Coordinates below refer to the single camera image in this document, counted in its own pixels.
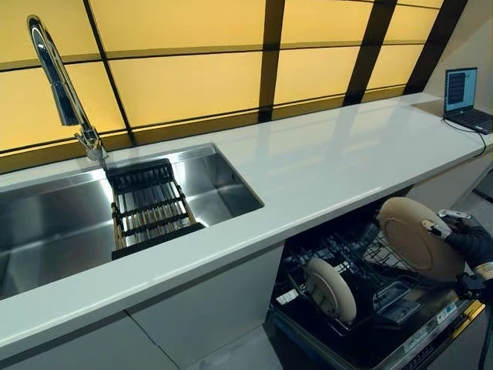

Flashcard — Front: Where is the black laptop cable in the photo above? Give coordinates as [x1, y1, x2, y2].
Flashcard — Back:
[441, 117, 488, 160]

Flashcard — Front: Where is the black dish rack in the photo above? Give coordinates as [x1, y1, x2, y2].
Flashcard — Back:
[106, 157, 206, 261]

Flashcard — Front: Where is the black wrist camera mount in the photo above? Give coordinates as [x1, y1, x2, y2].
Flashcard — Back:
[455, 271, 487, 301]

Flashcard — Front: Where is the yellow window with dark frame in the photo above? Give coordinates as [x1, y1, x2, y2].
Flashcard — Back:
[0, 0, 469, 174]

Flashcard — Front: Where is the chrome kitchen faucet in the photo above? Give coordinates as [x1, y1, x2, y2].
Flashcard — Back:
[26, 15, 109, 163]

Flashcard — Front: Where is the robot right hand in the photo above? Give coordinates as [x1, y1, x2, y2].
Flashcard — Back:
[421, 209, 493, 271]

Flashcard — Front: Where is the beige ceramic plate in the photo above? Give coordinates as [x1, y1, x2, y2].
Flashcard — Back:
[377, 196, 467, 285]
[304, 257, 357, 325]

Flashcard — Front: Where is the grey laptop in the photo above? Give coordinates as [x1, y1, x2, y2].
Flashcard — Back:
[442, 67, 493, 136]

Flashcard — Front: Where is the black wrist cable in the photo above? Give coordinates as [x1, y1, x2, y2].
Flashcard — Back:
[477, 331, 491, 370]

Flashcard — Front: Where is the stainless steel sink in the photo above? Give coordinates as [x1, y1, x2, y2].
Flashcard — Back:
[0, 143, 265, 301]

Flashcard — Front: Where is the dishwasher lower wire rack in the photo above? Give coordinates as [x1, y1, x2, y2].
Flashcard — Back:
[283, 230, 423, 338]

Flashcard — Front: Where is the built-in dishwasher housing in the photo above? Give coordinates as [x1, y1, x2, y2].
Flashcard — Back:
[269, 192, 493, 309]

